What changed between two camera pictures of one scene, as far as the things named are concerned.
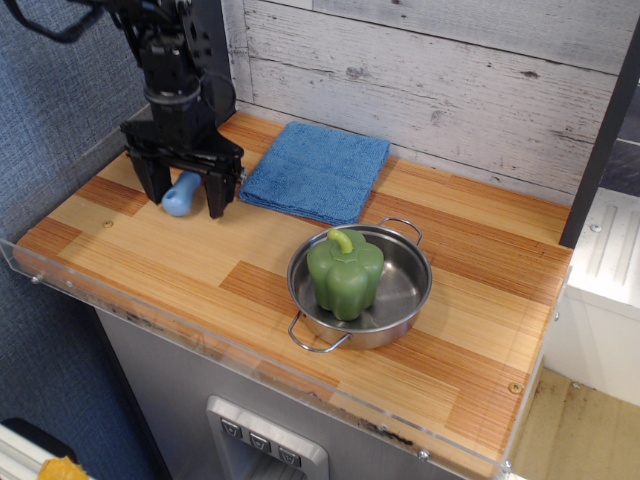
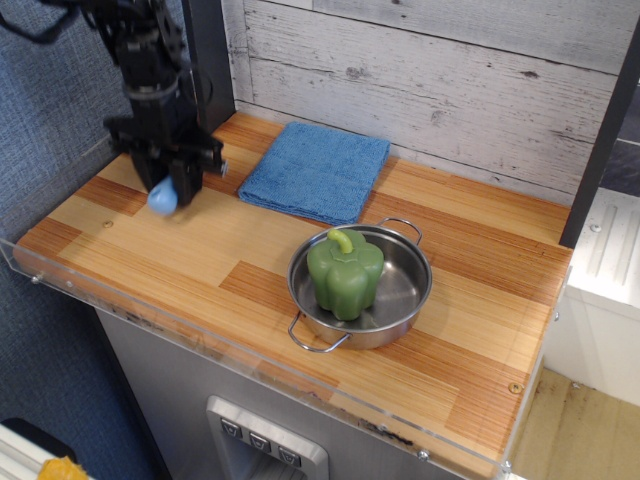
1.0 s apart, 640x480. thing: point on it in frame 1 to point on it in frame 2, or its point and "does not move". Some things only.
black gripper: (182, 133) to (160, 130)
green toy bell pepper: (344, 271) does not move
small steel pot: (362, 283) does not move
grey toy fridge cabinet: (172, 378) does not move
